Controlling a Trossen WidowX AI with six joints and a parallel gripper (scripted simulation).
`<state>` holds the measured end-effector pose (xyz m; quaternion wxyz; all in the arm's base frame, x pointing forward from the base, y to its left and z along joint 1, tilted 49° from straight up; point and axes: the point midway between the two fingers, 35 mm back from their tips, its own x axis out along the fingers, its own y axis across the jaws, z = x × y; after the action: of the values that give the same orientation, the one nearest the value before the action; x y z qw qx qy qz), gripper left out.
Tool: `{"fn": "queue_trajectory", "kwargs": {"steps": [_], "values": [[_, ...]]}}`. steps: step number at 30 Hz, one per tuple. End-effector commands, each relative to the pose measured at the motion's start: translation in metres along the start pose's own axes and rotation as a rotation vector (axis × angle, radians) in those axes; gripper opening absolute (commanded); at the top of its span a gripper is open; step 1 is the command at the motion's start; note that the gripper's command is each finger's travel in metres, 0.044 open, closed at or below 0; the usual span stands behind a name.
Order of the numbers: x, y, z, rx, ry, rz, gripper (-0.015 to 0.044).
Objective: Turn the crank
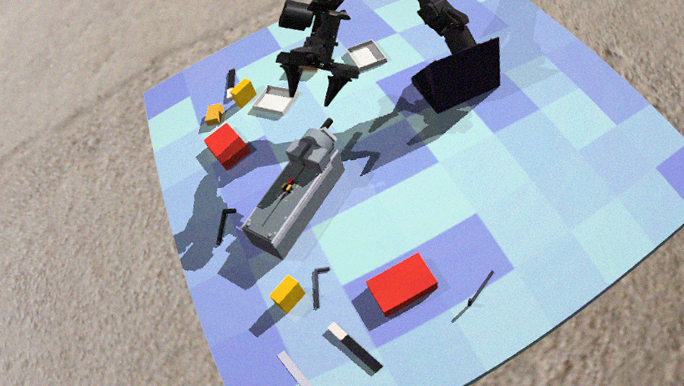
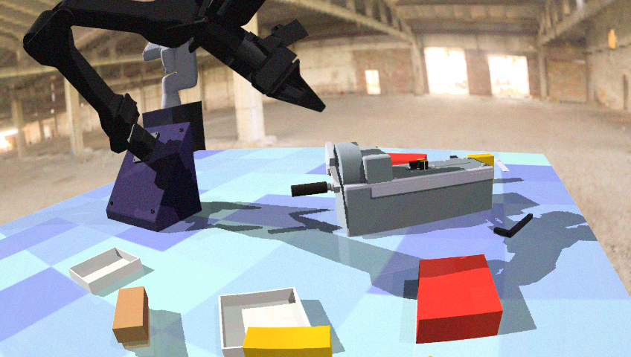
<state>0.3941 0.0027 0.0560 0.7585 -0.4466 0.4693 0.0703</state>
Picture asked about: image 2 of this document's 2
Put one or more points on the red block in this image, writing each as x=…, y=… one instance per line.
x=457, y=300
x=404, y=158

